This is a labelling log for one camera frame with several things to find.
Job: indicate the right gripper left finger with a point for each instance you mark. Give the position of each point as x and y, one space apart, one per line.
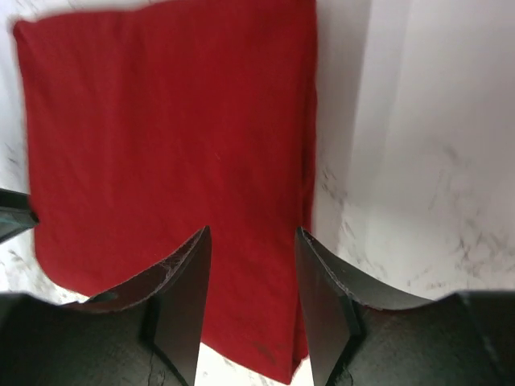
145 331

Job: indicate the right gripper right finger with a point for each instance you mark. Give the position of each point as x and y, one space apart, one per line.
361 331

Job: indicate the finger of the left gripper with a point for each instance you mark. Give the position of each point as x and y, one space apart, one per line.
16 214

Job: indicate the dark red t shirt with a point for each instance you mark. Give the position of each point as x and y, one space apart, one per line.
146 125

